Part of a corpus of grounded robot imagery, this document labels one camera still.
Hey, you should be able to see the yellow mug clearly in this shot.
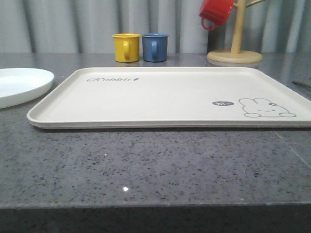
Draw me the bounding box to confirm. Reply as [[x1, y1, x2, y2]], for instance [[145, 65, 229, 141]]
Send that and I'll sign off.
[[112, 33, 140, 63]]

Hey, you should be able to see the cream rabbit print tray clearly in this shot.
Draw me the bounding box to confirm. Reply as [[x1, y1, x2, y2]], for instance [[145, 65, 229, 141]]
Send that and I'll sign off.
[[27, 67, 311, 129]]

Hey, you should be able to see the blue mug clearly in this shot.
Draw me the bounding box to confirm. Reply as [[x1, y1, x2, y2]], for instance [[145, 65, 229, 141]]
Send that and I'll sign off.
[[142, 33, 169, 62]]

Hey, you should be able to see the red mug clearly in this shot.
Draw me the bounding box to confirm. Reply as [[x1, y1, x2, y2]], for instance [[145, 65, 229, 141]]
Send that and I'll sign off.
[[199, 0, 234, 30]]

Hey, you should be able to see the wooden mug tree stand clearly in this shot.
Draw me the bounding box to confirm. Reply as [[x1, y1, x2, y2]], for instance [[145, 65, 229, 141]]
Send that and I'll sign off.
[[207, 0, 264, 64]]

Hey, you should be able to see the white round plate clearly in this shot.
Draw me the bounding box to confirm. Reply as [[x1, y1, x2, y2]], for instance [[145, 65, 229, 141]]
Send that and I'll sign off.
[[0, 68, 54, 109]]

